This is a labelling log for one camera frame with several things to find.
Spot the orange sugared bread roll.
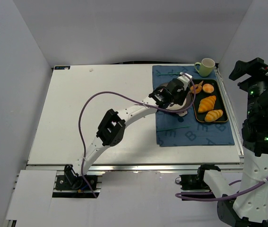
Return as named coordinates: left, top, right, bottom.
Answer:
left=190, top=85, right=203, bottom=95

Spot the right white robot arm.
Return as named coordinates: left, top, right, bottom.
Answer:
left=176, top=58, right=268, bottom=227

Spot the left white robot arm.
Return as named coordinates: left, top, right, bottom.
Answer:
left=55, top=76, right=191, bottom=191

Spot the grey rimmed white plate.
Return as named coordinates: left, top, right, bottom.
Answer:
left=156, top=83, right=192, bottom=115

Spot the white bear shaped coaster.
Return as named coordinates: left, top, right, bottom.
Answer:
left=177, top=111, right=188, bottom=117

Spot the round pale bun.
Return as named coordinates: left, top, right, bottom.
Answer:
left=202, top=84, right=215, bottom=94

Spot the upper striped croissant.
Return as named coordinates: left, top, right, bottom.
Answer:
left=198, top=96, right=216, bottom=113

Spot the striped croissant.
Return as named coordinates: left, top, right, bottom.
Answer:
left=204, top=109, right=224, bottom=122
left=198, top=96, right=216, bottom=113

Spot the green plastic stick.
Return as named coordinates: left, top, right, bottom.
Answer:
left=156, top=126, right=190, bottom=132

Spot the black tray with gold rim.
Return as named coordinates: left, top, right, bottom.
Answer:
left=190, top=79, right=228, bottom=123

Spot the blue cloth placemat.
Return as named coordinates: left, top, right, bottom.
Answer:
left=152, top=65, right=234, bottom=147

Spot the green ceramic mug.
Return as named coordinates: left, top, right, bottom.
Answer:
left=194, top=58, right=215, bottom=77

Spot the lower striped croissant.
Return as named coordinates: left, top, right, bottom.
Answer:
left=204, top=109, right=224, bottom=122

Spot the blue label sticker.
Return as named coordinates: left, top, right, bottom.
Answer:
left=54, top=66, right=70, bottom=70

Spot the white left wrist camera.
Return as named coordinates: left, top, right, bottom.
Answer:
left=177, top=72, right=192, bottom=89

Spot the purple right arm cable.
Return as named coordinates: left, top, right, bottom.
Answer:
left=174, top=167, right=268, bottom=202

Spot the aluminium table frame rail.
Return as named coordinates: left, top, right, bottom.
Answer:
left=27, top=64, right=243, bottom=173

